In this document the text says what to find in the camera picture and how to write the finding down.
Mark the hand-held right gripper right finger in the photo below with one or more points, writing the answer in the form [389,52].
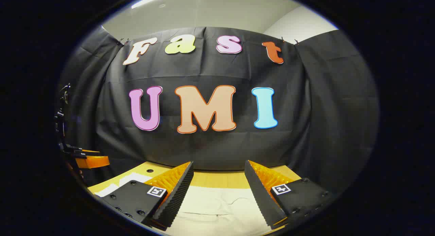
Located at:
[263,198]

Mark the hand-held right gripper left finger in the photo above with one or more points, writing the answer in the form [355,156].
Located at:
[176,198]

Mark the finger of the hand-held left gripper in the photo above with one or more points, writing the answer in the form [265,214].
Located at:
[93,162]

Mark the white jeans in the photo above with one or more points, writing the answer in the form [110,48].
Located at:
[217,209]

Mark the black backdrop cloth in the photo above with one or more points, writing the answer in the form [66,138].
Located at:
[210,151]

